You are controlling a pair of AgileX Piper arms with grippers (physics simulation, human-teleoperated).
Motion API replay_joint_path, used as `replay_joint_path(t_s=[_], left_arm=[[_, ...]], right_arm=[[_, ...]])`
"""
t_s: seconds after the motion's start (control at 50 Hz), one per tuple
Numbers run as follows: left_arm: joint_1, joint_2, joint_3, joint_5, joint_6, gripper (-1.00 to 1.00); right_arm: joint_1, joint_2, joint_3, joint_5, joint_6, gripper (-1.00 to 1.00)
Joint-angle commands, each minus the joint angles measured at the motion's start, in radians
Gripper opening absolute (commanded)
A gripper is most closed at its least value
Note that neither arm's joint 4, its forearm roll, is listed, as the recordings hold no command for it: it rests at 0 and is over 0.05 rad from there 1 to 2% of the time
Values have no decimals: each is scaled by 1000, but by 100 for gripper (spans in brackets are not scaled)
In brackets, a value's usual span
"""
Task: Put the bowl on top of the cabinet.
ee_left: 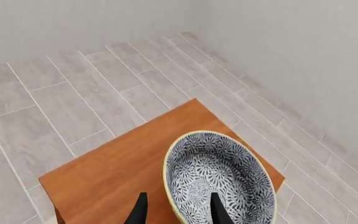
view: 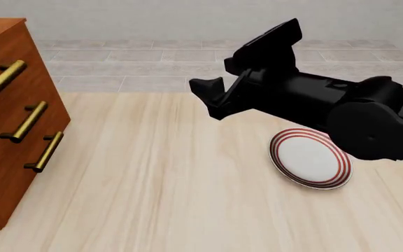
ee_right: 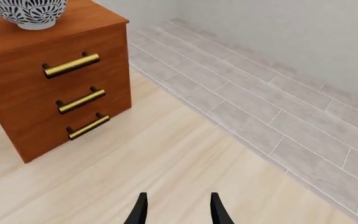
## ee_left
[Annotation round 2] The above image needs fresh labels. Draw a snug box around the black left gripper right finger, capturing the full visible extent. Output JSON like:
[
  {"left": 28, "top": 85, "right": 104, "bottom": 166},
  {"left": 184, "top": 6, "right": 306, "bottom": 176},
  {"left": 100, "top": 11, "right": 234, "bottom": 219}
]
[{"left": 211, "top": 192, "right": 231, "bottom": 224}]

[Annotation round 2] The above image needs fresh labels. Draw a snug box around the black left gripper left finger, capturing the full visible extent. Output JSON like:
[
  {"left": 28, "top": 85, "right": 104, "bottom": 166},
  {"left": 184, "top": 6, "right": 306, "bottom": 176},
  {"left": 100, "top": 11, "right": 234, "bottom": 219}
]
[{"left": 126, "top": 192, "right": 149, "bottom": 224}]

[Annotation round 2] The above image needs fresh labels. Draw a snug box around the black and white patterned bowl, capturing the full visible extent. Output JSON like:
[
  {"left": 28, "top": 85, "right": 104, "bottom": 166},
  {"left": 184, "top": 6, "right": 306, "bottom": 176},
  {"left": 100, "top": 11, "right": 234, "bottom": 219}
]
[{"left": 162, "top": 131, "right": 280, "bottom": 224}]

